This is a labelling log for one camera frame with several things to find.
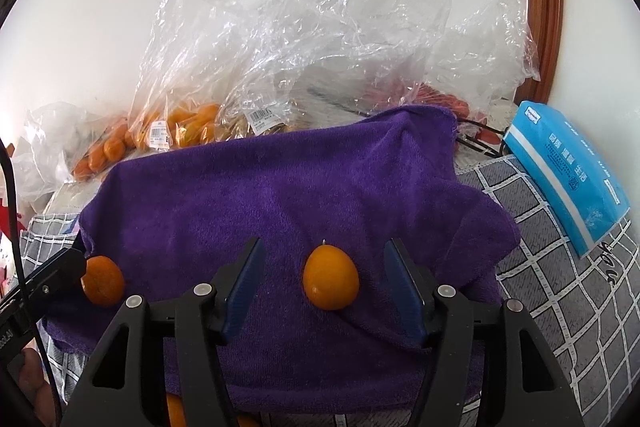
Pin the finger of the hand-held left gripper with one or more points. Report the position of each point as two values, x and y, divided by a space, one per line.
55 272

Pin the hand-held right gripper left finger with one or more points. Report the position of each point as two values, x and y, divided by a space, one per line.
244 294

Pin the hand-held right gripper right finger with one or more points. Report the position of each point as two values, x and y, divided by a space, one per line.
406 294

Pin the round orange mandarin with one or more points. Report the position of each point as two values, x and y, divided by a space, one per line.
104 282

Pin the smooth oval orange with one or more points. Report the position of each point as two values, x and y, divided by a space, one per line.
331 279

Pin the person's left hand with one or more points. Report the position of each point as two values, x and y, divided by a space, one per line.
35 387

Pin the purple towel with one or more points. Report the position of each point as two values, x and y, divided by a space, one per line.
300 187

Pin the pile of bagged mandarins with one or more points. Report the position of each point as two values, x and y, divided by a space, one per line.
112 147

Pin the white plastic bag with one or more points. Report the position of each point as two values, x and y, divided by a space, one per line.
45 132

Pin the pile of bagged longans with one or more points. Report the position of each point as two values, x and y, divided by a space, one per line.
235 127

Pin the clear plastic mandarin bag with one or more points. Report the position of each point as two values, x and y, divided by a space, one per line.
125 117

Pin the pile of bagged kumquats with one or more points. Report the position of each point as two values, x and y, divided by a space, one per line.
192 122

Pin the blue tissue pack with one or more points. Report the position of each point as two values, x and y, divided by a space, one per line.
565 177

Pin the pile of bagged red fruit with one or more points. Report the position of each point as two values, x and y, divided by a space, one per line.
450 99

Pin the clear plastic kumquat bag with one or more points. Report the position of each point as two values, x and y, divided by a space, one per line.
170 57

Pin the clear plastic red fruit bag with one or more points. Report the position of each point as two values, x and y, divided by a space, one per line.
480 52

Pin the clear plastic longan bag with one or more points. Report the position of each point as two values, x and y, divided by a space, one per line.
300 47

